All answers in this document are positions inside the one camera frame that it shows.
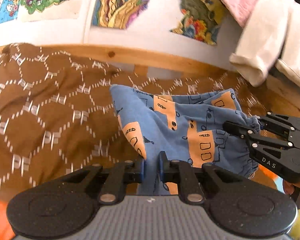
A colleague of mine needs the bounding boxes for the blue patterned child pants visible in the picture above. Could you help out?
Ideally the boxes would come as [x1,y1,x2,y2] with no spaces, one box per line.
[110,85,260,195]

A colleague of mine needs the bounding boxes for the orange and blue striped sheet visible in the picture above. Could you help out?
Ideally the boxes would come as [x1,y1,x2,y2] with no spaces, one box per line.
[0,163,300,239]

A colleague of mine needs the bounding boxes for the brown PF patterned blanket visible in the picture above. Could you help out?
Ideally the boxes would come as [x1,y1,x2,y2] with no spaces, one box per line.
[0,43,266,202]

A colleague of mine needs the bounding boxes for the cream hanging garment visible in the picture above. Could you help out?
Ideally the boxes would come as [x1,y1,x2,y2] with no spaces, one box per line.
[229,0,300,87]

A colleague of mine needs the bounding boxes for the wooden bed frame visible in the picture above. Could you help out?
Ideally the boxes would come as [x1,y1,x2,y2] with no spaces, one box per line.
[0,44,300,120]

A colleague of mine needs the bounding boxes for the colourful wall poster right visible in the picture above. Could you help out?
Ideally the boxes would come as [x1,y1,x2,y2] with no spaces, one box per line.
[170,0,228,46]

